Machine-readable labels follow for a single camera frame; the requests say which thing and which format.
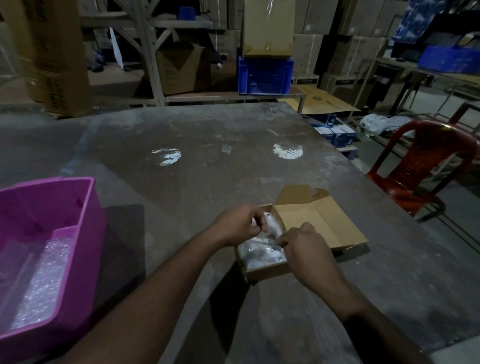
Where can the person's right hand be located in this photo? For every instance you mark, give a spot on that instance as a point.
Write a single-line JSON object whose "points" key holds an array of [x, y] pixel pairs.
{"points": [[315, 258]]}

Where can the person's left hand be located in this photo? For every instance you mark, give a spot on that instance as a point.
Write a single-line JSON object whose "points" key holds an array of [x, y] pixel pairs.
{"points": [[234, 227]]}

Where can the small brown cardboard box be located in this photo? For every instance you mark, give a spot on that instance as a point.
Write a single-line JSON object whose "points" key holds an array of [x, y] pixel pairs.
{"points": [[326, 225]]}

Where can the bubble items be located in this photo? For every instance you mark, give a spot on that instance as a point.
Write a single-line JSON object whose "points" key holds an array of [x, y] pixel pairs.
{"points": [[262, 255]]}

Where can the pile of bubble wrap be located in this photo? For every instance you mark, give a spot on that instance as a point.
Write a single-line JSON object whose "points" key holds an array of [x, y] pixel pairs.
{"points": [[41, 285]]}

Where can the person's left forearm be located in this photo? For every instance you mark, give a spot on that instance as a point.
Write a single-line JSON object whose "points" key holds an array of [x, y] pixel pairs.
{"points": [[150, 307]]}

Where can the blue and white product box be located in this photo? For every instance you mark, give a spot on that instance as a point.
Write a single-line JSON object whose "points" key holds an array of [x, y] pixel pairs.
{"points": [[344, 135], [324, 135]]}

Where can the dark blue product box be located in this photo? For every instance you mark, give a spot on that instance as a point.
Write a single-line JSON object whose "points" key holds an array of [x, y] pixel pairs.
{"points": [[326, 119]]}

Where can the flattened printed cardboard sheet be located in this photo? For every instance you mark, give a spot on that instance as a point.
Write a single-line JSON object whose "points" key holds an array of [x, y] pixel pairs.
{"points": [[322, 101]]}

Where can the flat cardboard sheet with tape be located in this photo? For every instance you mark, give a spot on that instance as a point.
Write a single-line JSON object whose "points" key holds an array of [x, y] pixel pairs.
{"points": [[268, 28]]}

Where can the tall narrow cardboard carton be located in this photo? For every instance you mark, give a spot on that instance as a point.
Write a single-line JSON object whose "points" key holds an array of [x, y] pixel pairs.
{"points": [[56, 56]]}

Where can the red plastic chair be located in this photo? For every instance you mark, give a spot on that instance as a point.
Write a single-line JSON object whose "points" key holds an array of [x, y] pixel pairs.
{"points": [[423, 165]]}

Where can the pink plastic bin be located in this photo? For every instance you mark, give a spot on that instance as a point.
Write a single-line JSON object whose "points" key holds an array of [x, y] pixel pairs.
{"points": [[90, 232]]}

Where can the white plastic bag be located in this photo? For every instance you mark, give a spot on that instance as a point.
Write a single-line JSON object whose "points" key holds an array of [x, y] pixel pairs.
{"points": [[382, 124]]}

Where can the blue plastic crate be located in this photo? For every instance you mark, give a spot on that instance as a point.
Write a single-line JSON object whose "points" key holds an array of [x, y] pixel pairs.
{"points": [[266, 77]]}

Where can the open brown carton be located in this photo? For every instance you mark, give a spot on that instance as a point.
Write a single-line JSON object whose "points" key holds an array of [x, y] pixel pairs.
{"points": [[182, 71]]}

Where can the grey metal storage rack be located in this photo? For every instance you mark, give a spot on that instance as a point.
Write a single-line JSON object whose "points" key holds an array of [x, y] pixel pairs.
{"points": [[150, 56]]}

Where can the white paper sheet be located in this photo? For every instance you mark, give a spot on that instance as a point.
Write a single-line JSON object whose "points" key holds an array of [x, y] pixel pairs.
{"points": [[116, 48]]}

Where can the small dark object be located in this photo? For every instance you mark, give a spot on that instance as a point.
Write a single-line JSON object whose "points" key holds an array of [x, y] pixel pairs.
{"points": [[97, 62]]}

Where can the small blue bin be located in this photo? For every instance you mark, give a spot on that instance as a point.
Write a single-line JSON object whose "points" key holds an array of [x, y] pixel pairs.
{"points": [[186, 13]]}

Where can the blue plastic tray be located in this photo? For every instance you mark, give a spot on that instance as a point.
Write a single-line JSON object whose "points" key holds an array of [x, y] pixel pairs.
{"points": [[450, 60]]}

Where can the blue patterned bag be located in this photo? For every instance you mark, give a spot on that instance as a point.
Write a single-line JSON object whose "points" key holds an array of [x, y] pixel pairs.
{"points": [[418, 20]]}

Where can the metal frame table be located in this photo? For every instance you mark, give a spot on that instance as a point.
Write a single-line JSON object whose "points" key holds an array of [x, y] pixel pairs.
{"points": [[397, 63]]}

